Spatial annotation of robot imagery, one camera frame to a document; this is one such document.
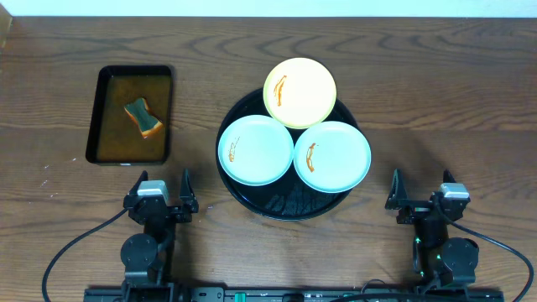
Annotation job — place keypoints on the round black serving tray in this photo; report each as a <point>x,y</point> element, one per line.
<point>288,198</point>

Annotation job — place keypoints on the light green plate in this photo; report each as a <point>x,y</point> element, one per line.
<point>332,157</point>
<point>255,150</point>

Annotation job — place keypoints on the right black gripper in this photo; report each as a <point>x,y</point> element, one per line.
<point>420,209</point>

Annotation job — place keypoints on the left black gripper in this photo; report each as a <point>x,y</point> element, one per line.
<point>164,208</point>

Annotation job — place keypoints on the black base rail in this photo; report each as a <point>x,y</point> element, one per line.
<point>217,294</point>

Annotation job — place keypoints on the black rectangular water tray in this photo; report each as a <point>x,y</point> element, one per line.
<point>113,138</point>

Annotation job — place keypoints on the yellow plate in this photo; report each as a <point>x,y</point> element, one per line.
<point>299,93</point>

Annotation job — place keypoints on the orange green scrub sponge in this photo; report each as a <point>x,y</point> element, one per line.
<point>140,113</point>

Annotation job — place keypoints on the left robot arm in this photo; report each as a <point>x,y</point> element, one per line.
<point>147,256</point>

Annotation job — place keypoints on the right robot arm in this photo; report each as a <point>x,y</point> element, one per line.
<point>443,262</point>

